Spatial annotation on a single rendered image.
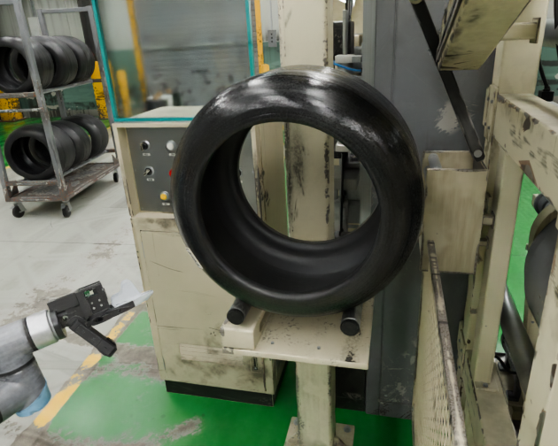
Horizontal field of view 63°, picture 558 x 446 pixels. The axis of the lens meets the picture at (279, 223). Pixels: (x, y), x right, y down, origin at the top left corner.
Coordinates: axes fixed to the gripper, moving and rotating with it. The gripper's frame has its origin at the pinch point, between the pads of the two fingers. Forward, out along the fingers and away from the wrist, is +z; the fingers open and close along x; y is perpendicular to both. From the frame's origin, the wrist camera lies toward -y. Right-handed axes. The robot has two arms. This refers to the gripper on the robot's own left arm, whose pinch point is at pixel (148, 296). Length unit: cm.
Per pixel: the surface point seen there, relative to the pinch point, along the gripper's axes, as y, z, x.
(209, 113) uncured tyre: 33.6, 23.3, -16.1
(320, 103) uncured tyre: 28, 40, -32
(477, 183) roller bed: -2, 83, -21
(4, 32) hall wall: 492, -28, 1075
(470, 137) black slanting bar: 10, 83, -23
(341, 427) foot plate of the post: -92, 56, 58
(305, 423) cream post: -75, 38, 45
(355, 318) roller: -20.2, 40.1, -17.3
